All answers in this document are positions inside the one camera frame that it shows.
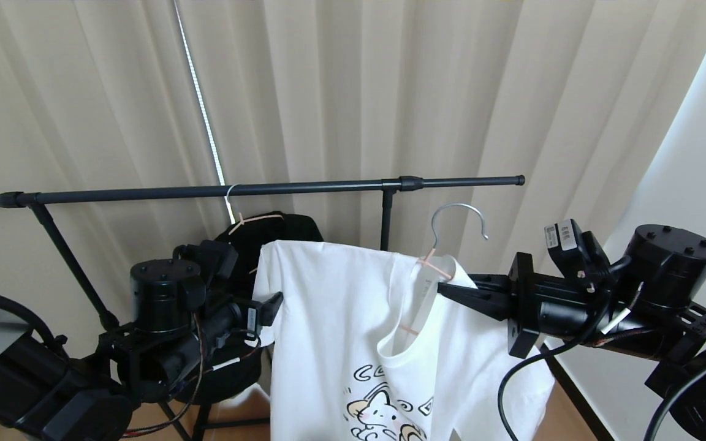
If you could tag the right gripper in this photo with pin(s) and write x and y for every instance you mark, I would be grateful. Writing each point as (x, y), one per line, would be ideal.
(555, 306)

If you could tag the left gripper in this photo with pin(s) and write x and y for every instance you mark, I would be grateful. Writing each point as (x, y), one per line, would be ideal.
(233, 324)

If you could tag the pink clothes hanger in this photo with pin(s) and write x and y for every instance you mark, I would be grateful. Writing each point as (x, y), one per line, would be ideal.
(231, 199)
(434, 229)

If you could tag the white garment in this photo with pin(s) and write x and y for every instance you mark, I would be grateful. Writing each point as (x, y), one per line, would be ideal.
(328, 318)

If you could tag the black garment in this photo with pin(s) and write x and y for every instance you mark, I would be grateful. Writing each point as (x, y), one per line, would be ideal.
(292, 226)

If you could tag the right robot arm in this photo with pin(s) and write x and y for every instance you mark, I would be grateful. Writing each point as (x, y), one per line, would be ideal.
(671, 269)

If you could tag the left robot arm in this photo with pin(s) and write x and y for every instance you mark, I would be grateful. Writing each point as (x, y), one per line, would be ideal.
(53, 380)

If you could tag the black clothes rack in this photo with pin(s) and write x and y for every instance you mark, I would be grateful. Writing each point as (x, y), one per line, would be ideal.
(144, 192)

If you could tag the beige curtain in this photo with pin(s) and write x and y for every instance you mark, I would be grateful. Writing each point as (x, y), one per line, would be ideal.
(390, 79)

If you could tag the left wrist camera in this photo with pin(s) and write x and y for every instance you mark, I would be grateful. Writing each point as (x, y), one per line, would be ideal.
(212, 260)

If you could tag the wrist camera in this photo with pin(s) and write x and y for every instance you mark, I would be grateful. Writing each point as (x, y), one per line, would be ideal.
(573, 245)
(212, 260)

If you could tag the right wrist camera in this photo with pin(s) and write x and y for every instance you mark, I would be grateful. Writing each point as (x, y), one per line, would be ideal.
(573, 245)

